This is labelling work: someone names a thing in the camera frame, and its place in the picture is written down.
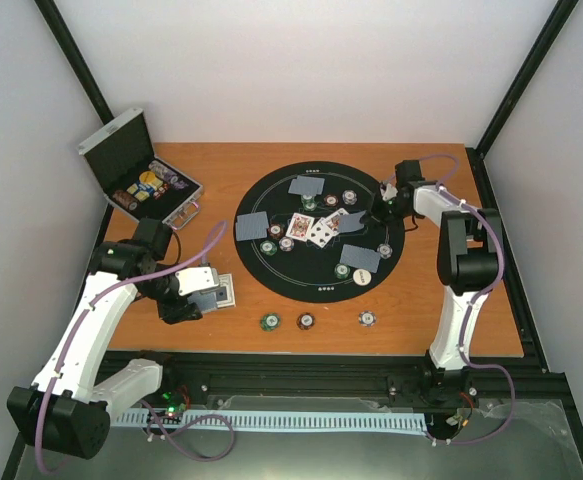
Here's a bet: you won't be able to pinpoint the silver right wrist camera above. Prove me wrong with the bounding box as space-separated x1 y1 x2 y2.
380 182 398 203

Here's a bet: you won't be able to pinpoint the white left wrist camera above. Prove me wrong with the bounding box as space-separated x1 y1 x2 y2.
175 266 220 297

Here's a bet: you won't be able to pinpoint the light blue cable duct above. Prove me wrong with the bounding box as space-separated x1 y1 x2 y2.
110 407 430 435

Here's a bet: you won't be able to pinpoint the green chip top mat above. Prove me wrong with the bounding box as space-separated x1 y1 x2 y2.
301 195 317 212

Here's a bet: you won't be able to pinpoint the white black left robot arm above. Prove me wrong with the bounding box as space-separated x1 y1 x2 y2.
7 219 219 472

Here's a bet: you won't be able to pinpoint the round black poker mat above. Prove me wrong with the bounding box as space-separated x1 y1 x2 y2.
234 161 406 303

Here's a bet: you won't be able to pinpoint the white dealer button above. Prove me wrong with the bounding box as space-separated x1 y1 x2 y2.
352 269 373 286

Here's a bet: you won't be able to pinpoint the white playing card box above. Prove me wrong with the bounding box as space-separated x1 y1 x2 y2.
215 273 236 309

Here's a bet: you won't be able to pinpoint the dealt card mat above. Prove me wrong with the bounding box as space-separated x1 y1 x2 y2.
288 175 325 197
235 211 269 242
340 244 382 273

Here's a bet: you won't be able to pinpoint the spades face-up card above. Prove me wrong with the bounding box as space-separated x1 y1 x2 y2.
307 219 336 249

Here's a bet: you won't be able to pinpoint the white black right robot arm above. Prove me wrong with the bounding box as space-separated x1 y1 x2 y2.
366 160 505 405

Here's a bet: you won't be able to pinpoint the dealt card top mat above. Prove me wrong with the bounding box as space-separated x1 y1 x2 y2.
288 175 325 197

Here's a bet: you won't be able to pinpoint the red chip mat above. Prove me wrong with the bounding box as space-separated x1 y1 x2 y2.
323 194 339 207
268 224 285 239

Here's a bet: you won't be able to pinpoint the king face-up card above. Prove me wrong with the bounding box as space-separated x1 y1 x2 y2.
286 213 314 242

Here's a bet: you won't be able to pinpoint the chips in case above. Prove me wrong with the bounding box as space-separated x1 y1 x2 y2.
112 160 190 212

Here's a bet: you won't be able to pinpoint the red brown poker chip stack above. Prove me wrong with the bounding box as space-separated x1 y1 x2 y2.
297 312 315 330

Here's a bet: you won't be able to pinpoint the red chip top mat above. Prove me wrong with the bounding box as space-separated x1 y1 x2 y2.
323 194 339 207

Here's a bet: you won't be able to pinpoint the blue white poker chip stack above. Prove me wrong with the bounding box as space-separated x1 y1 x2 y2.
359 311 377 327

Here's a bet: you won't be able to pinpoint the green poker chip stack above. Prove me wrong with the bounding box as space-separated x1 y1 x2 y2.
260 313 281 332

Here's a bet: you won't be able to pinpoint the face-down burn card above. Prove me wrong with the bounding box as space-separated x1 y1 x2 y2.
337 211 367 234

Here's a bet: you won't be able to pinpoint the blue playing card deck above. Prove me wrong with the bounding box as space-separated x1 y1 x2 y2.
189 291 218 314

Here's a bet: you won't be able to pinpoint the blue chip top mat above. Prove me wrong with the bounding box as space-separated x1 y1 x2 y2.
342 190 358 205

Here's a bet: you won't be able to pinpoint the aluminium poker case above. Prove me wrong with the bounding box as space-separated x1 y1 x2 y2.
77 107 203 231

